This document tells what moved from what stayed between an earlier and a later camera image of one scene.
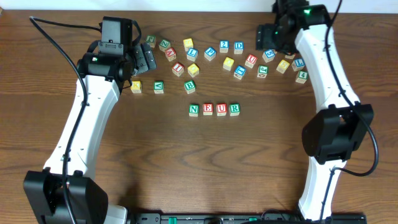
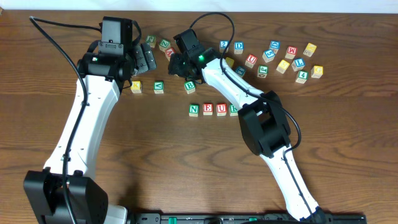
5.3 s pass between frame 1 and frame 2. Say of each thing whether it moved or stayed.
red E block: stayed
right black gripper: moved
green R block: stayed
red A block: stayed
